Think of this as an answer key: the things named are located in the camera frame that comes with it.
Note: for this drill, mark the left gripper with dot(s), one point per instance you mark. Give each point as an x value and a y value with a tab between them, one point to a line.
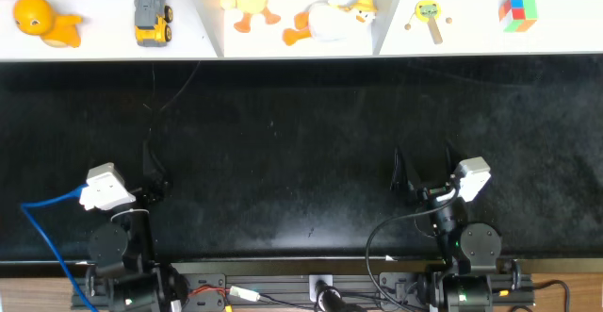
146	195

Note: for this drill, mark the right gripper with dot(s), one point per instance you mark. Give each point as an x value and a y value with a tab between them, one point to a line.
435	192

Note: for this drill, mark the grey and yellow toy truck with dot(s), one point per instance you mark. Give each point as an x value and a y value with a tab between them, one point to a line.
151	17

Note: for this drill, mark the yellow rattle drum toy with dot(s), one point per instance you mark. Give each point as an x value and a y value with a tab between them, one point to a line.
428	11

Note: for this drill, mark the many-coloured puzzle cube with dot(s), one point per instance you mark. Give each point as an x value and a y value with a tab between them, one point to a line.
518	14

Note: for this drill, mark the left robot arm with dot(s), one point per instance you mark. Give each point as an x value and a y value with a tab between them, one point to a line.
118	246

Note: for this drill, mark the white shelf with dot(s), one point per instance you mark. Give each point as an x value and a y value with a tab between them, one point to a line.
141	38

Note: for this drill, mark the white plush duck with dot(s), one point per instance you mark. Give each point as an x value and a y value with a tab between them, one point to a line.
334	22

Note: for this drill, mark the yellow rubber duck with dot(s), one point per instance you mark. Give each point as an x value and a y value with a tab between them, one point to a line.
40	20

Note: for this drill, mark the yellow plush duck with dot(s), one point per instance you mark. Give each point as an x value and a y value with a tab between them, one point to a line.
251	1

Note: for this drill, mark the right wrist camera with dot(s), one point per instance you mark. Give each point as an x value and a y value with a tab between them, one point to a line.
472	179

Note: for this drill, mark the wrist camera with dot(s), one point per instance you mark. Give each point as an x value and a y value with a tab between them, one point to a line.
472	179
106	192

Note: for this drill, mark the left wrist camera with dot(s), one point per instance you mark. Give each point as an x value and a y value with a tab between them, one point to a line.
106	192

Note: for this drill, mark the mounting rail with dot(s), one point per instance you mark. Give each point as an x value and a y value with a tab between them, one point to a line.
292	288

